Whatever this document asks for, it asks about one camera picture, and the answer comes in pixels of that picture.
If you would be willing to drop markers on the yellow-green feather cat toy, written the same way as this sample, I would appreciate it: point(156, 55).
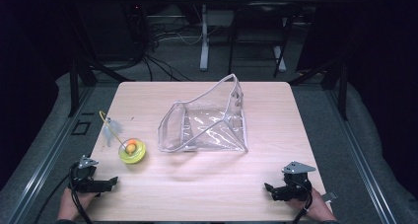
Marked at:
point(132, 151)

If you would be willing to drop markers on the person's right hand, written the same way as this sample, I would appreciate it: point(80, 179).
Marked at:
point(317, 207)

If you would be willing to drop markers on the person's left hand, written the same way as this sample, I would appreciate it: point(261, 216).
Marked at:
point(70, 206)

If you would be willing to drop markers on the black metal chair frame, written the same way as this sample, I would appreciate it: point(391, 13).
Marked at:
point(259, 10)

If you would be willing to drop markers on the grey metal floor rail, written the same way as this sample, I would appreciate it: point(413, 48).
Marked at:
point(361, 155)
point(49, 155)

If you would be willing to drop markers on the black metal stand frame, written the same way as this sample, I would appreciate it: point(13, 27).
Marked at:
point(82, 69)
point(332, 72)

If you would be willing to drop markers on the white desk leg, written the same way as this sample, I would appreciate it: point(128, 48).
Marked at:
point(204, 39)
point(280, 58)

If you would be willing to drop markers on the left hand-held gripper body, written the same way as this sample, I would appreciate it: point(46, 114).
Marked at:
point(84, 179)

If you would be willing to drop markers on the clear plastic zipper bag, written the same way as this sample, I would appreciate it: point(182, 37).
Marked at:
point(210, 125)

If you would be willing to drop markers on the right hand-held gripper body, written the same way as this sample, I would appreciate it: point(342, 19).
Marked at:
point(295, 183)

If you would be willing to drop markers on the black floor outlet plate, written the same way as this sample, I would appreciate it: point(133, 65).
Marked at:
point(81, 128)

